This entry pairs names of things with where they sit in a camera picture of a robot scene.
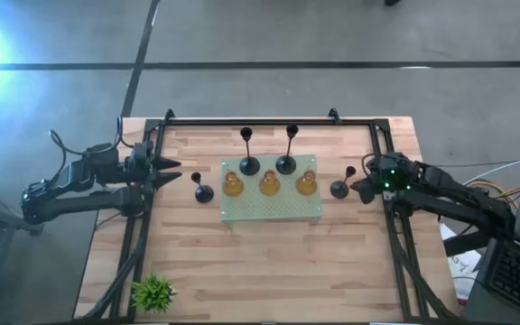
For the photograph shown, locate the black metal table frame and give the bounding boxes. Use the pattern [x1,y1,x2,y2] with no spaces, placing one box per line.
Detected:
[77,107,462,322]

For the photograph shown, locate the grey laptop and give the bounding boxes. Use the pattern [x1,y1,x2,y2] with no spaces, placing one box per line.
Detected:
[476,130,520,322]

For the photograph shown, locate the yellow cable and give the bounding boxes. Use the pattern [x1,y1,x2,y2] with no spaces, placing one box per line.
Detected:
[467,179,520,202]

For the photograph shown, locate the green plant in white pot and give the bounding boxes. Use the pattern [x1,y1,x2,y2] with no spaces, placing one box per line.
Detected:
[130,272,178,315]

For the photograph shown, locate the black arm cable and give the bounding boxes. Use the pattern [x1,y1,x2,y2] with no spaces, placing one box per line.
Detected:
[49,116,135,157]

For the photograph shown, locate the amber ribbed glass candle holder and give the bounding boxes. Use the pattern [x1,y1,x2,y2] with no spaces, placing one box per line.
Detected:
[259,169,282,197]
[295,169,319,197]
[222,171,245,198]

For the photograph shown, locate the tall black candlestick holder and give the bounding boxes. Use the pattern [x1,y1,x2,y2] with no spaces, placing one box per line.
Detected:
[239,126,261,177]
[275,124,300,176]

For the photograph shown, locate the white cable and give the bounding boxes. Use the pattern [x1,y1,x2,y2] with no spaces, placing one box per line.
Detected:
[462,156,520,186]

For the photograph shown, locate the short black candlestick holder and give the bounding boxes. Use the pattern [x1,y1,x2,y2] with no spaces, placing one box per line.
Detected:
[190,172,215,204]
[330,165,358,200]

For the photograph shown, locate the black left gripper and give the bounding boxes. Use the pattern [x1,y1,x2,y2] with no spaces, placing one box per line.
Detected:
[124,140,183,190]

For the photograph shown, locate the white paper sheet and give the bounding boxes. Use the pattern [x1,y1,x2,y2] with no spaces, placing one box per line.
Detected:
[439,223,483,304]

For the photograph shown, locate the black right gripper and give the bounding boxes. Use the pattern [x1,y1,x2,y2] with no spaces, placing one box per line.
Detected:
[350,152,419,205]

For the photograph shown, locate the green perforated metal shelf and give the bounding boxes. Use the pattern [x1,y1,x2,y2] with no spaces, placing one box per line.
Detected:
[220,154,323,226]

